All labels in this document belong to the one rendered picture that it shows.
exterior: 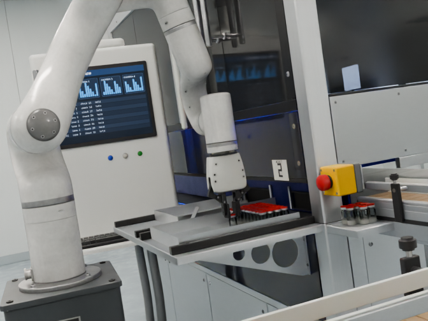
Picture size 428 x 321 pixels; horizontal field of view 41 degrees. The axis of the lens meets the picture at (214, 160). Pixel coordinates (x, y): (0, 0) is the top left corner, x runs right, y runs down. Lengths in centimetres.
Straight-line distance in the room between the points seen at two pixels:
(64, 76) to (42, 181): 24
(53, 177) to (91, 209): 98
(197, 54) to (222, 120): 18
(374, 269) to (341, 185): 30
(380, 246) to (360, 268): 9
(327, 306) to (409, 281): 11
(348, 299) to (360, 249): 93
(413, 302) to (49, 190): 92
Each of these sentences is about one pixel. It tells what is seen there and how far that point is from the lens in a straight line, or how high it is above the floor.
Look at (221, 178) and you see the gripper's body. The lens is 150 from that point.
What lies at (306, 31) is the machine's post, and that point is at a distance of 149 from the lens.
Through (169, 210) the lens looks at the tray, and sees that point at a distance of 200.
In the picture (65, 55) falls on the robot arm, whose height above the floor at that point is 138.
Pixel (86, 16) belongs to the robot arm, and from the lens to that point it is 139.
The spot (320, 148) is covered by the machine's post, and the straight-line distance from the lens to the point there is 147.
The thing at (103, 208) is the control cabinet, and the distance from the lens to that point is 231.
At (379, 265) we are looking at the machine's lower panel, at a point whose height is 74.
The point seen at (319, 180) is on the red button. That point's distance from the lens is 140.
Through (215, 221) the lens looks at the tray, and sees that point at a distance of 169.
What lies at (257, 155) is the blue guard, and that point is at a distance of 175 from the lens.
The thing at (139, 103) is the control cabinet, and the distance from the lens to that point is 232.
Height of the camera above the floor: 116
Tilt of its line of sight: 3 degrees down
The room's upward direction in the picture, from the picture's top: 8 degrees counter-clockwise
